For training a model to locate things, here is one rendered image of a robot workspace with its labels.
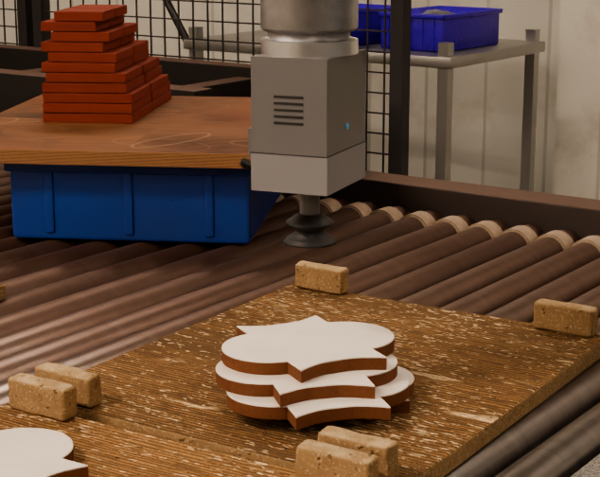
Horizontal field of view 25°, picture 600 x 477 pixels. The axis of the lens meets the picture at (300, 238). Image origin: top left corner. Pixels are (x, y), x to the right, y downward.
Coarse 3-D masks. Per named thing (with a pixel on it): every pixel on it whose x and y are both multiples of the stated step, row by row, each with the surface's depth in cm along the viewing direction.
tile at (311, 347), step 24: (240, 336) 113; (264, 336) 113; (288, 336) 113; (312, 336) 113; (336, 336) 113; (360, 336) 113; (384, 336) 113; (240, 360) 107; (264, 360) 107; (288, 360) 107; (312, 360) 107; (336, 360) 107; (360, 360) 108; (384, 360) 108
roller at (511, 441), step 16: (592, 368) 124; (576, 384) 120; (592, 384) 121; (544, 400) 116; (560, 400) 116; (576, 400) 118; (592, 400) 120; (528, 416) 112; (544, 416) 113; (560, 416) 115; (576, 416) 117; (512, 432) 109; (528, 432) 110; (544, 432) 112; (496, 448) 106; (512, 448) 108; (528, 448) 110; (464, 464) 103; (480, 464) 104; (496, 464) 105
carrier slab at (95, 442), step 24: (0, 408) 109; (72, 432) 104; (96, 432) 104; (120, 432) 104; (96, 456) 100; (120, 456) 100; (144, 456) 100; (168, 456) 100; (192, 456) 100; (216, 456) 100
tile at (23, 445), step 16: (0, 432) 101; (16, 432) 101; (32, 432) 101; (48, 432) 101; (0, 448) 98; (16, 448) 98; (32, 448) 98; (48, 448) 98; (64, 448) 98; (0, 464) 95; (16, 464) 95; (32, 464) 95; (48, 464) 95; (64, 464) 95; (80, 464) 95
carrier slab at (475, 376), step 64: (256, 320) 133; (384, 320) 133; (448, 320) 133; (512, 320) 133; (128, 384) 115; (192, 384) 115; (448, 384) 115; (512, 384) 115; (256, 448) 101; (448, 448) 101
